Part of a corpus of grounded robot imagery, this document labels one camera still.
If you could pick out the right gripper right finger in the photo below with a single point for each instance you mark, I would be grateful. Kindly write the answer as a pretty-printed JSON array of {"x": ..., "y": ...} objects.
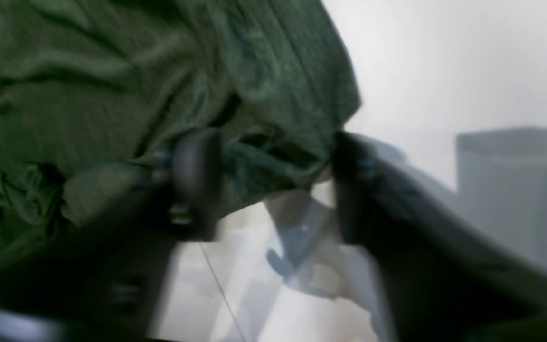
[{"x": 441, "y": 283}]

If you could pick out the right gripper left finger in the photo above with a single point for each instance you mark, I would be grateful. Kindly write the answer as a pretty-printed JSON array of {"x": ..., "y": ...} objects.
[{"x": 103, "y": 282}]

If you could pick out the dark green t-shirt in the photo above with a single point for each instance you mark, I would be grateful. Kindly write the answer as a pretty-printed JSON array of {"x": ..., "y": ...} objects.
[{"x": 90, "y": 90}]

